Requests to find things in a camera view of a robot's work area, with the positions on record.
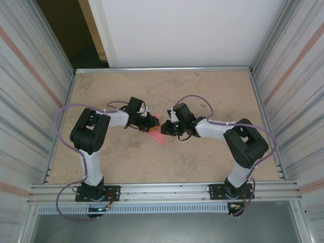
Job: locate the pink paper sheet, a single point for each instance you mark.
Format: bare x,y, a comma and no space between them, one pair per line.
158,138

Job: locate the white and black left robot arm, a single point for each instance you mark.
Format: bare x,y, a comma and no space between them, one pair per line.
88,126

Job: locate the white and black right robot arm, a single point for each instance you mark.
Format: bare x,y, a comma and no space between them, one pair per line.
243,144

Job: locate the aluminium table edge bar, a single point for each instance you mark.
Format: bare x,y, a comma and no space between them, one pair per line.
162,69

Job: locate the aluminium table side bar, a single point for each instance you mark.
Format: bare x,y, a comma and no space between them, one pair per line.
68,97
255,88

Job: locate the grey metal shelf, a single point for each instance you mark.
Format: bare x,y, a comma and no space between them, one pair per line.
162,230

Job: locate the long aluminium mounting rail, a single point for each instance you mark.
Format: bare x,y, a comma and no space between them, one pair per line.
162,192

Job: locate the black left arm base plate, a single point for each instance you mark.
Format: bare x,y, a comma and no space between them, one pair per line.
115,192

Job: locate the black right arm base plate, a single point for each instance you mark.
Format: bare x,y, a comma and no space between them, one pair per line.
215,189

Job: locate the white door frame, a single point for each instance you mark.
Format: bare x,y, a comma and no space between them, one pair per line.
102,30

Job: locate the aluminium frame post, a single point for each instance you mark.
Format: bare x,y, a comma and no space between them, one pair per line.
272,38
52,38

